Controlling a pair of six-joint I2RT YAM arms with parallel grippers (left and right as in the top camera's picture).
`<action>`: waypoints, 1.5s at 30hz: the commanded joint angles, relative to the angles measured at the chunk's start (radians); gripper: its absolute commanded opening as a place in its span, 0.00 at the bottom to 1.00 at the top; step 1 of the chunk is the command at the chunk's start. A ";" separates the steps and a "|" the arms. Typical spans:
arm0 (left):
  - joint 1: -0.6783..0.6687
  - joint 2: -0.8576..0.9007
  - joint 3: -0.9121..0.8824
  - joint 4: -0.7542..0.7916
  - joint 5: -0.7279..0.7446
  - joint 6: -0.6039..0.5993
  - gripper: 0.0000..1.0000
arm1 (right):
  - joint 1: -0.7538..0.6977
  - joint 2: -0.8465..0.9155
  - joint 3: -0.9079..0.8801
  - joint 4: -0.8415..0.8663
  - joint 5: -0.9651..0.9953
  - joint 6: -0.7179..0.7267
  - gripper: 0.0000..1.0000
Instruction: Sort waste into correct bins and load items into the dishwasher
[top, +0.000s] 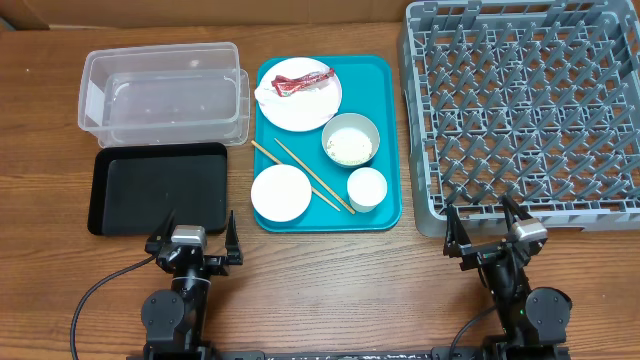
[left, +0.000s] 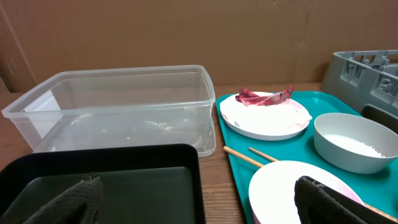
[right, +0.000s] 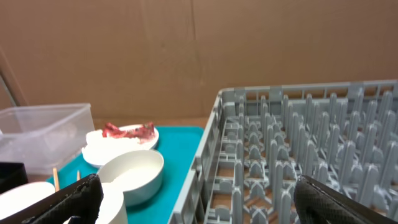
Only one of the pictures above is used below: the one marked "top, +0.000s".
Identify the large white plate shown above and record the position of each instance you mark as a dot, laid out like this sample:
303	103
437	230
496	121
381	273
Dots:
307	109

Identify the white napkin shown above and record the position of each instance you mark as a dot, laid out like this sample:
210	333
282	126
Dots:
266	94

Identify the cooked white rice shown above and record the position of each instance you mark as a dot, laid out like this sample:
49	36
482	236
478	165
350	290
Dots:
349	147

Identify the right wooden chopstick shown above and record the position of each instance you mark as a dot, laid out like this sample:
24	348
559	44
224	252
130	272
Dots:
315	176

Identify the grey dishwasher rack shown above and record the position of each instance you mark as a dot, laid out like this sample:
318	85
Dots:
535	100

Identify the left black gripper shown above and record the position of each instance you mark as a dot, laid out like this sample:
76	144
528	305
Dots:
220	266

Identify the red snack wrapper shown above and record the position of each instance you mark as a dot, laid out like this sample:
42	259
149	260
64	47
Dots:
286	87

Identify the left wooden chopstick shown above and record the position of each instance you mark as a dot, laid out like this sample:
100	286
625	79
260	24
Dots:
277	161

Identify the teal serving tray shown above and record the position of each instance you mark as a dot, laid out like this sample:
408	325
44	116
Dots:
367	89

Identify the cardboard box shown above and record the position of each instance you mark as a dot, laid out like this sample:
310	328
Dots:
41	14

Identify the black plastic tray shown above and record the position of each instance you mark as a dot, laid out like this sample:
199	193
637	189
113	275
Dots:
135	188

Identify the clear plastic bin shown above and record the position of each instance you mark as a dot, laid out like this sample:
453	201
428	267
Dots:
165	94

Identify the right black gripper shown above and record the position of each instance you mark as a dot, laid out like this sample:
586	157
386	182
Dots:
457	244

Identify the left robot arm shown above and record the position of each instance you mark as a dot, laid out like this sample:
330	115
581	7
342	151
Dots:
174	318

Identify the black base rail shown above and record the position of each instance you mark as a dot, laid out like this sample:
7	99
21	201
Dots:
436	353

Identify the white cup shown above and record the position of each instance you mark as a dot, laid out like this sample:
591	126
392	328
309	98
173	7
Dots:
366	188

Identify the wooden chopstick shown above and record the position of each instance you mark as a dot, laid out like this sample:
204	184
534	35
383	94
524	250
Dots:
315	176
277	161

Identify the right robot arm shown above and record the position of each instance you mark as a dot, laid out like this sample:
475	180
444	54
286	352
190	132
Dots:
533	321

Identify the grey bowl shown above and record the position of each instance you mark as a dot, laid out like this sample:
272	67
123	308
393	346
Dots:
351	120

